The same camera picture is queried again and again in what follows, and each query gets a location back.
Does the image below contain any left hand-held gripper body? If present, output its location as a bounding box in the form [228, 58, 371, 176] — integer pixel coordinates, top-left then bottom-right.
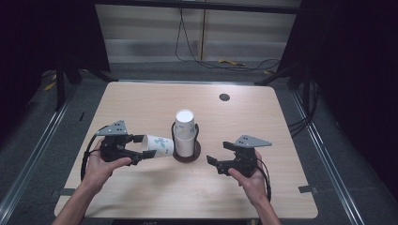
[95, 119, 143, 164]

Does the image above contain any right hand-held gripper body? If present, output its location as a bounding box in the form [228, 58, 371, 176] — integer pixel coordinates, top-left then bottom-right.
[218, 134, 273, 179]

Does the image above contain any white floral paper cup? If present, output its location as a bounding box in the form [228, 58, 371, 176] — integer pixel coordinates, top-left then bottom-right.
[140, 134, 175, 158]
[174, 109, 196, 139]

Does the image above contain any black wire cup holder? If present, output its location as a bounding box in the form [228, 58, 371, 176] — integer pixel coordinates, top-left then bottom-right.
[170, 122, 202, 164]

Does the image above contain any person's right hand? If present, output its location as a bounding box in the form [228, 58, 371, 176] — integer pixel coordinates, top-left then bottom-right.
[227, 149, 270, 206]

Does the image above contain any person's left hand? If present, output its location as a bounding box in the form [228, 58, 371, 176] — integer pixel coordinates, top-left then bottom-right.
[82, 140, 132, 192]

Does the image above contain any plain white paper cup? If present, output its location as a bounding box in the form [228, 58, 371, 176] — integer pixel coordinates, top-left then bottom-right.
[173, 130, 198, 158]

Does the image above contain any grey tape strip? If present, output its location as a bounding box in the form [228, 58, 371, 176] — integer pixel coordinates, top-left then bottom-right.
[298, 185, 319, 194]
[58, 187, 76, 197]

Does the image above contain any black metal stand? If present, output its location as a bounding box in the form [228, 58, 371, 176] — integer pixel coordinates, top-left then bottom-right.
[54, 55, 111, 113]

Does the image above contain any dark curtain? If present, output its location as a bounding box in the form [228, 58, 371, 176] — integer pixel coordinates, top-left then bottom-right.
[277, 0, 398, 203]
[0, 0, 111, 140]

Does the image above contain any black horizontal bar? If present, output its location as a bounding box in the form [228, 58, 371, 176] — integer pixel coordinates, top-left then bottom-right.
[93, 0, 302, 15]

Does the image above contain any left hand-held gripper black cable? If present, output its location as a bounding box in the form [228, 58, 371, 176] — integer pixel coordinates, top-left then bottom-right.
[80, 126, 109, 183]

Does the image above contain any hand-held gripper black cable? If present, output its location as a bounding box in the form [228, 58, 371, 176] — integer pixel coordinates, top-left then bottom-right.
[80, 126, 109, 183]
[256, 157, 272, 203]

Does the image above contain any right hand-held gripper black cable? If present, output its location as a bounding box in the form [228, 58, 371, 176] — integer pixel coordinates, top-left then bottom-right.
[256, 157, 272, 203]

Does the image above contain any black cable bundle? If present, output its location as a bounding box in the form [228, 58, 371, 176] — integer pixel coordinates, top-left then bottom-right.
[287, 78, 321, 138]

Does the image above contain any metal floor rail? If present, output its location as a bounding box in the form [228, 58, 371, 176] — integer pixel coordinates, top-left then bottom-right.
[289, 89, 366, 225]
[0, 82, 80, 218]

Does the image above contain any long black floor cable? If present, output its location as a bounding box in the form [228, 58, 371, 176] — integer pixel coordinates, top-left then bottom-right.
[175, 7, 282, 72]

